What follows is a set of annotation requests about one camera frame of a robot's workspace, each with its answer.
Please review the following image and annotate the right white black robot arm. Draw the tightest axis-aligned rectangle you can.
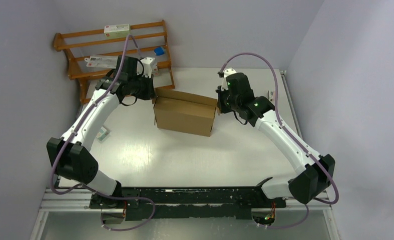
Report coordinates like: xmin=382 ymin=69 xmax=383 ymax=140
xmin=216 ymin=68 xmax=335 ymax=207

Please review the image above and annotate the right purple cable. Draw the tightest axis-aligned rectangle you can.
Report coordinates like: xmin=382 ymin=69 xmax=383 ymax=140
xmin=218 ymin=52 xmax=339 ymax=230

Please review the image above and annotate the white green box on table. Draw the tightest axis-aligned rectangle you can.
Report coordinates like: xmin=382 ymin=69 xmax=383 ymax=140
xmin=96 ymin=126 xmax=110 ymax=142

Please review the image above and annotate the aluminium frame rail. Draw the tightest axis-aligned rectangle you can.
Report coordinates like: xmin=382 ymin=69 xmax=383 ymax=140
xmin=30 ymin=188 xmax=341 ymax=240

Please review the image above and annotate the white box lower shelf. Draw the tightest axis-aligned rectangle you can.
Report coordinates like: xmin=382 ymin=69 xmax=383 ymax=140
xmin=152 ymin=66 xmax=159 ymax=77

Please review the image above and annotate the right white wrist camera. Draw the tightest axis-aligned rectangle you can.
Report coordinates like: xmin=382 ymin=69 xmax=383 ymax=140
xmin=218 ymin=68 xmax=237 ymax=78

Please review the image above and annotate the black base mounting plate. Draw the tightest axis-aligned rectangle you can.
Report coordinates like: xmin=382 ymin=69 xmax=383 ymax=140
xmin=89 ymin=186 xmax=286 ymax=221

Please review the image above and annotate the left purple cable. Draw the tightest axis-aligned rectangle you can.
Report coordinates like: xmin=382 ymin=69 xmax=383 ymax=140
xmin=49 ymin=34 xmax=157 ymax=232

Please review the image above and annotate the small pink white object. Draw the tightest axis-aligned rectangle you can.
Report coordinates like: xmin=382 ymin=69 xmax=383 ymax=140
xmin=267 ymin=91 xmax=276 ymax=101

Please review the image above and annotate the orange wooden shelf rack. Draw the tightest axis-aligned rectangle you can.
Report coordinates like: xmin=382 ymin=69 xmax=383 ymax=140
xmin=53 ymin=20 xmax=175 ymax=105

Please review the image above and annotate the small blue object on shelf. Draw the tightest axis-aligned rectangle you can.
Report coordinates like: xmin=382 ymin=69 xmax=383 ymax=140
xmin=153 ymin=46 xmax=165 ymax=56

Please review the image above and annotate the white green box top shelf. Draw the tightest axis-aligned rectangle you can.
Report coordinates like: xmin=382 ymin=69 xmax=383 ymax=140
xmin=104 ymin=24 xmax=130 ymax=39

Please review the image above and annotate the brown cardboard box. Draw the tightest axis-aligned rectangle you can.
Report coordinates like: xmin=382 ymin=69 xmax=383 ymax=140
xmin=152 ymin=88 xmax=218 ymax=137

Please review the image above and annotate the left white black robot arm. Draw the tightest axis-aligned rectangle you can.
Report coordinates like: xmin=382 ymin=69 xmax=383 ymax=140
xmin=47 ymin=55 xmax=155 ymax=208

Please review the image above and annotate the purple cable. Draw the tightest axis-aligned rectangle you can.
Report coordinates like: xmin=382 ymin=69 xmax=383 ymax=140
xmin=218 ymin=52 xmax=339 ymax=230
xmin=49 ymin=34 xmax=157 ymax=232

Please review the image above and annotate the clear plastic package on shelf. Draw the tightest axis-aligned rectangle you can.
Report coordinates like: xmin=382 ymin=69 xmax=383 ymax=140
xmin=84 ymin=55 xmax=118 ymax=69

